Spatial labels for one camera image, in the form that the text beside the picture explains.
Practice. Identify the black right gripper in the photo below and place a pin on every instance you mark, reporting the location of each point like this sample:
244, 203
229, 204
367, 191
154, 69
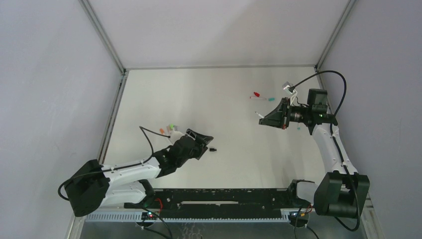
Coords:
285, 113

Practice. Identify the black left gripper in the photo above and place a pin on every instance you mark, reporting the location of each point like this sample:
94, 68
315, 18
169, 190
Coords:
196, 145

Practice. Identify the white pen red tip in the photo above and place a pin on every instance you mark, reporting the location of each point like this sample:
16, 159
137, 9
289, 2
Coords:
257, 98

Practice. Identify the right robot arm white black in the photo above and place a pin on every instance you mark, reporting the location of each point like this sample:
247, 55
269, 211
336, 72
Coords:
343, 191

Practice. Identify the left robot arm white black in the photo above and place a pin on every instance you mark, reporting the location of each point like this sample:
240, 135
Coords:
97, 185

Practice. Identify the small circuit board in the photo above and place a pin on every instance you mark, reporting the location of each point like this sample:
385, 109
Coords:
148, 216

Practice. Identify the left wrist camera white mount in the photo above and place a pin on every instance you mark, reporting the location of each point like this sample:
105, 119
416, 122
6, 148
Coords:
175, 135

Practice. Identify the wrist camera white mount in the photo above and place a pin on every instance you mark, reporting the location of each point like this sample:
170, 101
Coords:
291, 92
175, 135

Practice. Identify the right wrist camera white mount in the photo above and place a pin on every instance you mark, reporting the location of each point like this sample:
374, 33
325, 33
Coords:
291, 92

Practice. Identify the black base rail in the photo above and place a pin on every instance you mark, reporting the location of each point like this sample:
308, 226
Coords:
224, 204

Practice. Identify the aluminium frame profile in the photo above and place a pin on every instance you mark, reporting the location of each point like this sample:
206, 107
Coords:
111, 119

